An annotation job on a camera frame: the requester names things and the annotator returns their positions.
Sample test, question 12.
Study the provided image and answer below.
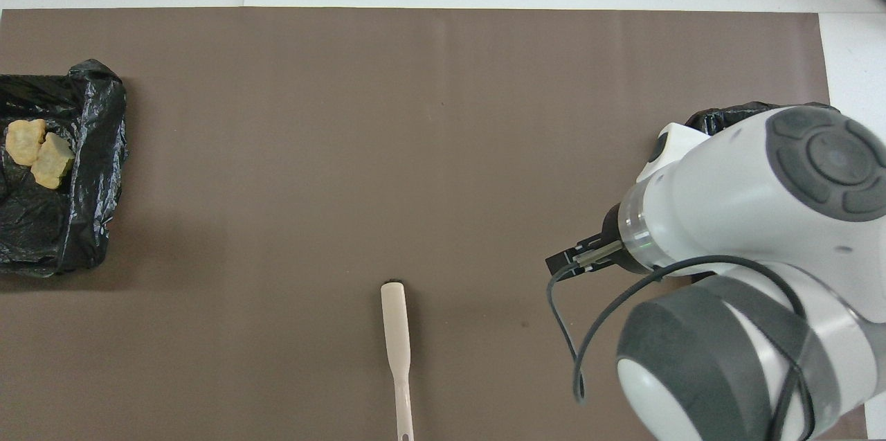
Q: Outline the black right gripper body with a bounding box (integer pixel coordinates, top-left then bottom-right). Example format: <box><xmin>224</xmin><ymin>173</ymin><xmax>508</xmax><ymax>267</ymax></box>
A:
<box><xmin>601</xmin><ymin>203</ymin><xmax>648</xmax><ymax>274</ymax></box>

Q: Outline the beige hand brush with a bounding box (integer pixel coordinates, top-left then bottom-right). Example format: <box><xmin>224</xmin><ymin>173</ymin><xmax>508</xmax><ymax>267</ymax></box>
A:
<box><xmin>380</xmin><ymin>280</ymin><xmax>415</xmax><ymax>441</ymax></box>

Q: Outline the orange glazed croissant piece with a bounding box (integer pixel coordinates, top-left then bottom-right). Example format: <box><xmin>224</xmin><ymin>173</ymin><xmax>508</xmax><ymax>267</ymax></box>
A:
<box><xmin>30</xmin><ymin>132</ymin><xmax>75</xmax><ymax>190</ymax></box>

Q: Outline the black bag-lined bin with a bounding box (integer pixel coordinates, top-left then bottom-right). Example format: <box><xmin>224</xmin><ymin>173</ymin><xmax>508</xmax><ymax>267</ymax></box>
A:
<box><xmin>0</xmin><ymin>59</ymin><xmax>129</xmax><ymax>278</ymax></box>
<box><xmin>684</xmin><ymin>101</ymin><xmax>842</xmax><ymax>137</ymax></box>

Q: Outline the brown table mat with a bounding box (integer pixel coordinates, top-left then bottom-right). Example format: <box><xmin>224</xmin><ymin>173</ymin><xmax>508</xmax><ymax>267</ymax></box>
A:
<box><xmin>0</xmin><ymin>8</ymin><xmax>869</xmax><ymax>441</ymax></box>

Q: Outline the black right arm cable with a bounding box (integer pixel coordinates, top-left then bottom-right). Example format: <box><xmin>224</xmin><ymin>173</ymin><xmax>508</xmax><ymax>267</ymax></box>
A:
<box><xmin>546</xmin><ymin>255</ymin><xmax>817</xmax><ymax>441</ymax></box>

